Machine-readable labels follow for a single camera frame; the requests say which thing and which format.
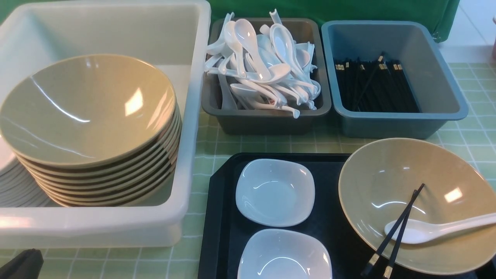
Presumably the white square dish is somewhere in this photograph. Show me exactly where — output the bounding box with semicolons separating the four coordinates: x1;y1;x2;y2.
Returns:
237;229;332;279
235;158;316;227

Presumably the beige noodle bowl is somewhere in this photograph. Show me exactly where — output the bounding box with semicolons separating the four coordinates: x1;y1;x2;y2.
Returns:
338;138;496;276

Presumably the white soup spoon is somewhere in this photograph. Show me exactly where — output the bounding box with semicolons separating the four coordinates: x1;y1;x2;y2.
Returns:
400;213;496;245

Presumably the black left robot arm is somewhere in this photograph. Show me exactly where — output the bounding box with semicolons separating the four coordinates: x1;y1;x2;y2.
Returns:
0;249;44;279

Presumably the grey plastic spoon bin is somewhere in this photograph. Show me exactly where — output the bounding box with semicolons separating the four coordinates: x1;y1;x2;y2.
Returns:
201;18;332;135

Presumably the pile of white soup spoons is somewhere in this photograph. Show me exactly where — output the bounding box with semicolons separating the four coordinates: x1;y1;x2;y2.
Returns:
204;9;321;119

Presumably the black plastic serving tray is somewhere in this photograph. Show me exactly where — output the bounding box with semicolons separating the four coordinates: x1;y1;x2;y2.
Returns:
198;153;496;279

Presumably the large white plastic tub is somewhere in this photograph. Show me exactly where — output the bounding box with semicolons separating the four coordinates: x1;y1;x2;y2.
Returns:
0;0;211;250

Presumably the pile of black chopsticks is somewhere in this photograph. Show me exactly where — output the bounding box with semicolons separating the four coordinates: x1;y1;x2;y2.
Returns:
334;51;421;113

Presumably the blue-grey plastic chopstick bin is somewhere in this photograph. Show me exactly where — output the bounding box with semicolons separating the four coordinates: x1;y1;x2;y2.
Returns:
321;21;469;139

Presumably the stack of beige bowls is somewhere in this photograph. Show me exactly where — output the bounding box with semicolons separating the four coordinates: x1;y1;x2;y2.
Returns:
15;106;182;207

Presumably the stack of white plates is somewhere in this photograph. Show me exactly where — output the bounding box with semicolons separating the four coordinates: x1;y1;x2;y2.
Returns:
0;138;51;208

